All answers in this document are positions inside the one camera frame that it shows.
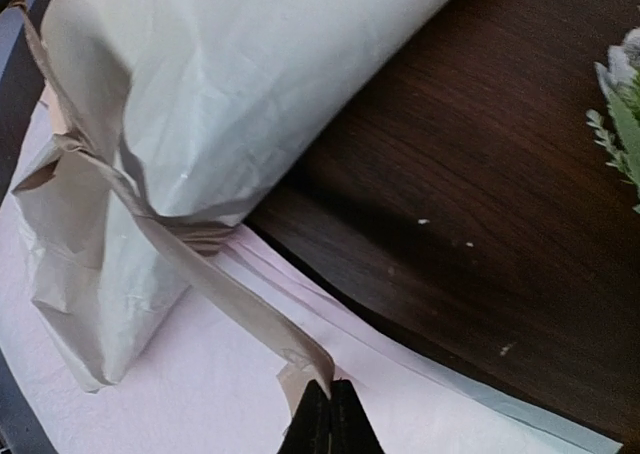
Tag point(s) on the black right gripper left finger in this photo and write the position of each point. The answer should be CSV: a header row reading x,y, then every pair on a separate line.
x,y
309,430

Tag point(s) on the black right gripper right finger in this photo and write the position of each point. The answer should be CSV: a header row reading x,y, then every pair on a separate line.
x,y
351,431

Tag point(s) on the beige ribbon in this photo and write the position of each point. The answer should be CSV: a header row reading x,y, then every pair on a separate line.
x,y
185,247

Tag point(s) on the grey-white wrapping paper sheet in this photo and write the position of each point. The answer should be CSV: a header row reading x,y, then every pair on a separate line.
x,y
203,105

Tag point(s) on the pile of fake flowers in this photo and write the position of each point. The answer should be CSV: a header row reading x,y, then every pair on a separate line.
x,y
619,83

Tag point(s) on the stack of pastel paper sheets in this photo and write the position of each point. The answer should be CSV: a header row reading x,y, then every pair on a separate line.
x,y
205,385

